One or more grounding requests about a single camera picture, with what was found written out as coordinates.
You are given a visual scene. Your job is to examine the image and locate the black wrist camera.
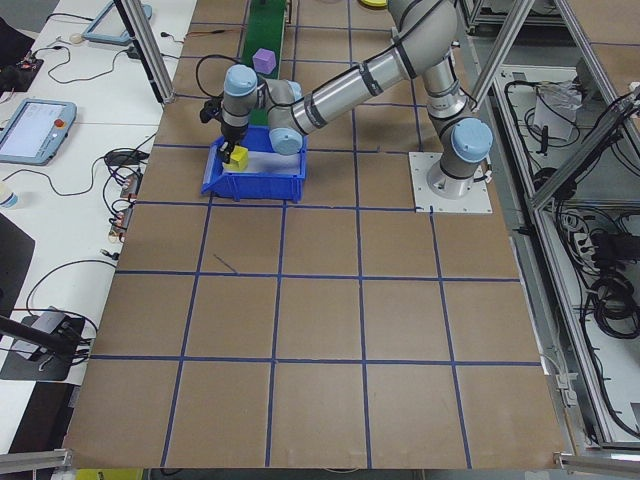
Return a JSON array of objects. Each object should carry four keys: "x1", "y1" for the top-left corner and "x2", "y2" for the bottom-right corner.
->
[{"x1": 199, "y1": 97, "x2": 224, "y2": 126}]

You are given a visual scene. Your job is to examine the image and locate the relay board with wires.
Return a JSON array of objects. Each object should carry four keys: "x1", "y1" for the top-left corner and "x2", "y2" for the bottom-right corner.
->
[
  {"x1": 107, "y1": 204, "x2": 135, "y2": 239},
  {"x1": 119, "y1": 169, "x2": 144, "y2": 199}
]

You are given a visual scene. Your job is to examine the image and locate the white desk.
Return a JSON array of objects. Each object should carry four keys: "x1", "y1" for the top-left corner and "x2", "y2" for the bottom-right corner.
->
[
  {"x1": 0, "y1": 118, "x2": 162, "y2": 454},
  {"x1": 0, "y1": 0, "x2": 199, "y2": 126}
]

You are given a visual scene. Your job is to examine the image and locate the white paper cup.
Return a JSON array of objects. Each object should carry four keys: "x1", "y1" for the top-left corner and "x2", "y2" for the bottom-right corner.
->
[{"x1": 0, "y1": 180, "x2": 25, "y2": 211}]

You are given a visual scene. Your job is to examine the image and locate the yellow foam block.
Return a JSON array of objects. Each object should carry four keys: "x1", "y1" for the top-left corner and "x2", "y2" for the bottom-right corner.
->
[{"x1": 224, "y1": 146, "x2": 250, "y2": 173}]

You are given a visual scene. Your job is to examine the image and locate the blue grey teach pendant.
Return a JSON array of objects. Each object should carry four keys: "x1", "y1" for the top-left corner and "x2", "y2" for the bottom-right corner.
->
[
  {"x1": 81, "y1": 0, "x2": 154, "y2": 47},
  {"x1": 0, "y1": 98, "x2": 79, "y2": 167}
]

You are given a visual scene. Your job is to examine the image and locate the small grey box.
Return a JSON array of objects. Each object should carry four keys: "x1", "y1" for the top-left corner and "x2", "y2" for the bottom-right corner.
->
[{"x1": 37, "y1": 307, "x2": 76, "y2": 336}]

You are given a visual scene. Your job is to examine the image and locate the green conveyor belt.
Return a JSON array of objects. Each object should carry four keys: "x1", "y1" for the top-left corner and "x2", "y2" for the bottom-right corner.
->
[{"x1": 240, "y1": 0, "x2": 294, "y2": 129}]

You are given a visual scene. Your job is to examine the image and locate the yellow strip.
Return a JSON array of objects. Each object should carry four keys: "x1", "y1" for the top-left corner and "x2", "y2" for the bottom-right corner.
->
[{"x1": 74, "y1": 468, "x2": 146, "y2": 480}]

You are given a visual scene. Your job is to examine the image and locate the aluminium post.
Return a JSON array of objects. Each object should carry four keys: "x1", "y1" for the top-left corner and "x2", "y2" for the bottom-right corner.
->
[
  {"x1": 113, "y1": 0, "x2": 176, "y2": 105},
  {"x1": 469, "y1": 0, "x2": 537, "y2": 104}
]

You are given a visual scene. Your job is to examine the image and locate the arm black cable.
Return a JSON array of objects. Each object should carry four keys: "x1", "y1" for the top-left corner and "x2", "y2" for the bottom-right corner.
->
[{"x1": 195, "y1": 53, "x2": 241, "y2": 109}]

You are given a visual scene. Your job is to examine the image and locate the V-shaped metal frame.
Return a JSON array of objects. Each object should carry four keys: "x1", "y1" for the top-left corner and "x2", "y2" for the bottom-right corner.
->
[{"x1": 459, "y1": 0, "x2": 640, "y2": 451}]

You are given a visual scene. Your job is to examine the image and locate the black cable coil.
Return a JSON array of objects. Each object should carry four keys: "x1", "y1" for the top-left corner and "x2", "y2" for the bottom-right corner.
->
[{"x1": 584, "y1": 274, "x2": 636, "y2": 336}]

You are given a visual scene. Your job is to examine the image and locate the black stand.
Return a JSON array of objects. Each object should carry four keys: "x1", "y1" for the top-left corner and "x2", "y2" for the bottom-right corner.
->
[{"x1": 0, "y1": 312, "x2": 86, "y2": 384}]

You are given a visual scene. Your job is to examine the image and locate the black power brick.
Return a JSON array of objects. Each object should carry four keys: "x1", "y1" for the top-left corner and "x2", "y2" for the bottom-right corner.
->
[{"x1": 102, "y1": 148, "x2": 150, "y2": 167}]

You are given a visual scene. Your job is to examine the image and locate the purple foam block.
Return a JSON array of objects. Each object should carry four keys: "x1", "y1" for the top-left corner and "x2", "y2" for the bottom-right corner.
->
[{"x1": 252, "y1": 47, "x2": 278, "y2": 75}]

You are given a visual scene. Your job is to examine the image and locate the blue plastic storage bin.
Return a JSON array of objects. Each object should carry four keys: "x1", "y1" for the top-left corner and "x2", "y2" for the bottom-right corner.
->
[{"x1": 200, "y1": 124, "x2": 309, "y2": 204}]

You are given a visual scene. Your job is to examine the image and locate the black monitor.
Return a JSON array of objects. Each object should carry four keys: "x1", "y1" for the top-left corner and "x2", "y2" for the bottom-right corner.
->
[{"x1": 0, "y1": 213, "x2": 37, "y2": 314}]

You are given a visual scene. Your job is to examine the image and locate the white square base plate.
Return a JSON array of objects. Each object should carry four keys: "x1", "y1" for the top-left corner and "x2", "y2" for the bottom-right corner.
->
[{"x1": 408, "y1": 151, "x2": 495, "y2": 217}]

